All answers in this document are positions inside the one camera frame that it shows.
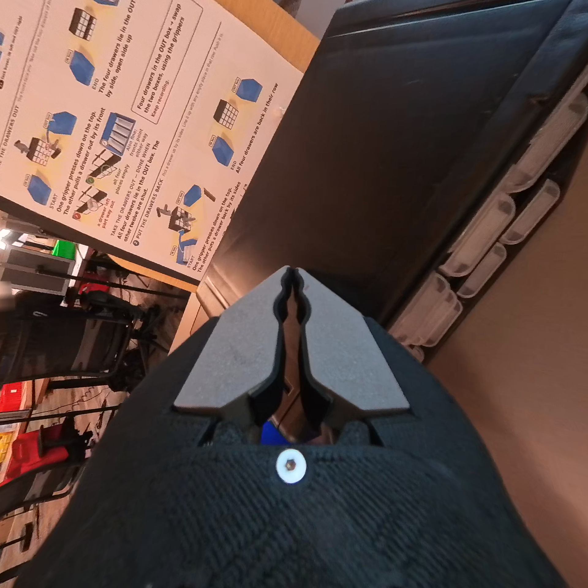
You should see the red plastic crate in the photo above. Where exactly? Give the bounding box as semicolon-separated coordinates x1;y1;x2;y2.
0;383;34;414

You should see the black mesh chair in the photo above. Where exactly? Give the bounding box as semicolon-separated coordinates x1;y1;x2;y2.
0;288;135;384

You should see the printed instruction poster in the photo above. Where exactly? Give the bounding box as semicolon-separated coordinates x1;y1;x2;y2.
0;0;306;283

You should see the grey rectangular panel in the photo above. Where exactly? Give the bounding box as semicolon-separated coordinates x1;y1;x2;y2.
0;245;77;296

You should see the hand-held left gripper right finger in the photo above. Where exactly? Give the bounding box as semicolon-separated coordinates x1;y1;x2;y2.
289;269;410;435

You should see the black drawer cabinet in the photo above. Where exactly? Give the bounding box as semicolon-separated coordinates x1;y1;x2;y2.
197;0;588;364

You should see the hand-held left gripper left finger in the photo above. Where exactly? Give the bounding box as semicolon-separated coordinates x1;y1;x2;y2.
174;266;295;425

